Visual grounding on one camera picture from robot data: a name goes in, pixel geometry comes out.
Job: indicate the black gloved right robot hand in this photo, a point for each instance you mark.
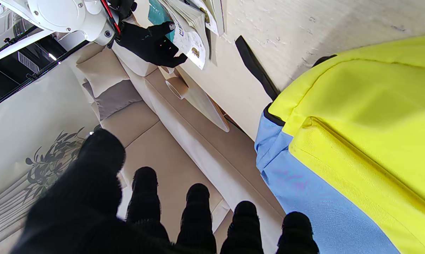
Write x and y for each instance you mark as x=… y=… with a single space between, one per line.
x=145 y=44

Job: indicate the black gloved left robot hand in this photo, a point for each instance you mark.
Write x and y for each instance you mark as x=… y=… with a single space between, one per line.
x=82 y=204

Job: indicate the teal cover paperback book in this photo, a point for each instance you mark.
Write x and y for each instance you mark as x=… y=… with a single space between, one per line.
x=191 y=38

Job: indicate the blue cover paperback book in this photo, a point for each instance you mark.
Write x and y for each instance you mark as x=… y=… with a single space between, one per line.
x=214 y=14

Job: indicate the blue and yellow backpack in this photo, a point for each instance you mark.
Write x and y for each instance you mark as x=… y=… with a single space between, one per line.
x=357 y=141

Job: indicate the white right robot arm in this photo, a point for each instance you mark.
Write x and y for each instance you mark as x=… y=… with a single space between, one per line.
x=60 y=14

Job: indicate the tall leafy green plant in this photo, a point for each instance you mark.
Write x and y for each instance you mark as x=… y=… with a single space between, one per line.
x=53 y=162

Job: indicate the beige sofa cushion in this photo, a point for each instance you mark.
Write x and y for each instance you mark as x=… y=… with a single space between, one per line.
x=101 y=70

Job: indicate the small deep wooden bowl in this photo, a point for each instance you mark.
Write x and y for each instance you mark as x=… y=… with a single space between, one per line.
x=177 y=88

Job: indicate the grey sofa cushion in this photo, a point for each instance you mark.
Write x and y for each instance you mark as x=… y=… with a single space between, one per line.
x=113 y=100

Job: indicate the beige pleated curtain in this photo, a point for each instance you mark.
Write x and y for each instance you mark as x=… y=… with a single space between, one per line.
x=7 y=215

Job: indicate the ceiling tube light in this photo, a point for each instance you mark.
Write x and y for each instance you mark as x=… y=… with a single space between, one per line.
x=52 y=56

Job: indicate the beige sectional sofa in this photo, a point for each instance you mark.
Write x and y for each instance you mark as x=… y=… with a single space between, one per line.
x=163 y=151

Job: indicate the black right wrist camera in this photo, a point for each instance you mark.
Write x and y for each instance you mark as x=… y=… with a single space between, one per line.
x=124 y=7

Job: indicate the black metal backdrop frame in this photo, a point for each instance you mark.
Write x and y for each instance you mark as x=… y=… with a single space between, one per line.
x=39 y=72

